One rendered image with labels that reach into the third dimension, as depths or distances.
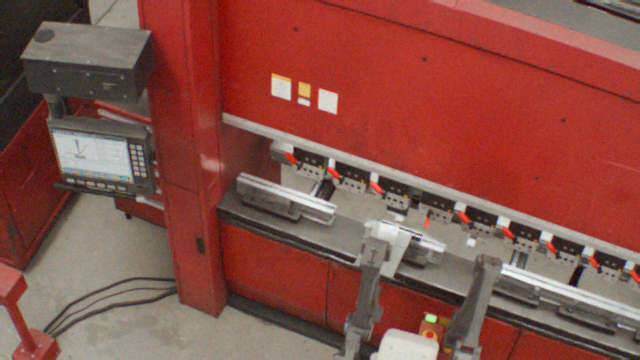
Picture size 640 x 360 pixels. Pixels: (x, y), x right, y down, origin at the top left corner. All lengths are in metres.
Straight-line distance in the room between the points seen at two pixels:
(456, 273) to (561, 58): 1.37
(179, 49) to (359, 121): 0.79
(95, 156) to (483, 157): 1.61
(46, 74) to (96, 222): 2.03
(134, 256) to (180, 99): 1.73
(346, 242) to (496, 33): 1.45
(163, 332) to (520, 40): 2.70
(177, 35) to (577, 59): 1.52
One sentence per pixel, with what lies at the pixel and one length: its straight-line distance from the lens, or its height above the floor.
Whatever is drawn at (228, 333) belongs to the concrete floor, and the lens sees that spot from 4.63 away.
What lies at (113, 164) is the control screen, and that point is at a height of 1.41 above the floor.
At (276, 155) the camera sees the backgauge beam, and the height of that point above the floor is 0.94.
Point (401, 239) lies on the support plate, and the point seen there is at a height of 1.00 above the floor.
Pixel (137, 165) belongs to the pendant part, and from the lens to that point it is 3.49.
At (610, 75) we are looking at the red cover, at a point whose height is 2.23.
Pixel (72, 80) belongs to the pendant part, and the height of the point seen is 1.85.
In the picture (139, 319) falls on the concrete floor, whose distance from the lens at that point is 4.73.
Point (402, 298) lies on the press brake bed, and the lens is 3.96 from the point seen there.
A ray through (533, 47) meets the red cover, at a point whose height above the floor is 2.24.
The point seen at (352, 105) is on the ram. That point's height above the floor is 1.68.
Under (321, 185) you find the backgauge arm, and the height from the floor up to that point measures 0.84.
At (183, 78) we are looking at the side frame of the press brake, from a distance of 3.39.
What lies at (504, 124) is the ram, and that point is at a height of 1.84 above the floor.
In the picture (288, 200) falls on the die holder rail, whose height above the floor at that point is 0.95.
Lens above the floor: 3.93
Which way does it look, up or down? 47 degrees down
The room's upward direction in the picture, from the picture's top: 3 degrees clockwise
